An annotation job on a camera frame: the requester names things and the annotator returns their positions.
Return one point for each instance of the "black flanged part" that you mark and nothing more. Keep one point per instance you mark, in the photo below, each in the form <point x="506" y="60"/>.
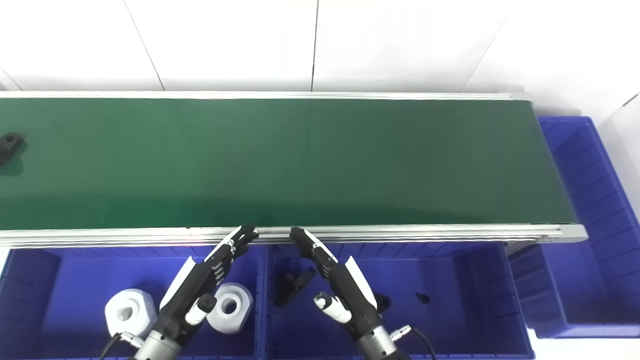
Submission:
<point x="9" y="146"/>

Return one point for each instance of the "green conveyor belt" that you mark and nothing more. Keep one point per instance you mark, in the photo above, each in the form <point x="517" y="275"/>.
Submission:
<point x="400" y="233"/>
<point x="300" y="160"/>

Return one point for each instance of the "blue bin with white parts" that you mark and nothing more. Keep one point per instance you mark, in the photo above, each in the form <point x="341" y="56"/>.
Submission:
<point x="75" y="280"/>

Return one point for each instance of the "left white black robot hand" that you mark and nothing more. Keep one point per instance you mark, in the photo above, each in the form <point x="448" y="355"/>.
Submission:
<point x="195" y="285"/>

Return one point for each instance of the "long empty blue bin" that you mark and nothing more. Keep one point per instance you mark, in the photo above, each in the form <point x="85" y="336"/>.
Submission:
<point x="600" y="280"/>

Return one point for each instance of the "blue bin with black parts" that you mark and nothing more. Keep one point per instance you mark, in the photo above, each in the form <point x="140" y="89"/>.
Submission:
<point x="450" y="280"/>

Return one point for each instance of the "black bracket part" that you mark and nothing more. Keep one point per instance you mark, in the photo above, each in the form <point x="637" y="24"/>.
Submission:
<point x="292" y="287"/>

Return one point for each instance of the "small black part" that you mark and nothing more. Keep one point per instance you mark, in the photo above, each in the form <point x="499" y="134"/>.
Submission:
<point x="423" y="298"/>

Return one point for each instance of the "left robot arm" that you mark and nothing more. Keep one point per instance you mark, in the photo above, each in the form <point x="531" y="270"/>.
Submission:
<point x="160" y="347"/>

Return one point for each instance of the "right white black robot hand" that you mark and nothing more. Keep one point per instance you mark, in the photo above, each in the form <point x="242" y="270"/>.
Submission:
<point x="350" y="292"/>

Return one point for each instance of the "white hexagonal part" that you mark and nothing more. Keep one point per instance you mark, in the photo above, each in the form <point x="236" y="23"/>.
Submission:
<point x="120" y="325"/>
<point x="240" y="320"/>

